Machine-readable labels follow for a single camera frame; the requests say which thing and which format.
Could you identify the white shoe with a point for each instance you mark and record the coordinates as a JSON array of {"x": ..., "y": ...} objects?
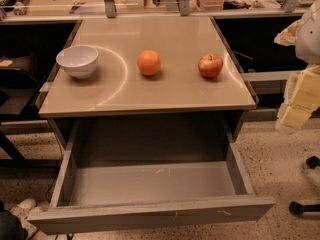
[{"x": 21, "y": 211}]

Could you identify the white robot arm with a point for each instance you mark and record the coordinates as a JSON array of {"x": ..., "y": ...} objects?
[{"x": 304, "y": 34}]

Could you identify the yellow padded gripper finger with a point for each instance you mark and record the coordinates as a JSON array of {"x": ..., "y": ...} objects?
[{"x": 301, "y": 99}]

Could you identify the white bowl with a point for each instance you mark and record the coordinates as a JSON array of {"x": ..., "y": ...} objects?
[{"x": 78, "y": 61}]

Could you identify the open grey top drawer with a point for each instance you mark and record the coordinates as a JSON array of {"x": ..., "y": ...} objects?
[{"x": 132, "y": 173}]

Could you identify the red apple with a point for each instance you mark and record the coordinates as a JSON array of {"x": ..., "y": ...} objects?
[{"x": 210, "y": 65}]

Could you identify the orange fruit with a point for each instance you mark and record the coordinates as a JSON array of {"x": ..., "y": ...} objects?
[{"x": 149, "y": 62}]

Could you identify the black chair base wheel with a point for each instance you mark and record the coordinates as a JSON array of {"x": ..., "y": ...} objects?
[{"x": 298, "y": 209}]

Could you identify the black device on back bench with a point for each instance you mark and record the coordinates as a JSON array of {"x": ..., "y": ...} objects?
[{"x": 17, "y": 7}]

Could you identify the grey cabinet with beige top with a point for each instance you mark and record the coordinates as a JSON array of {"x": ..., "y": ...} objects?
[{"x": 118, "y": 87}]

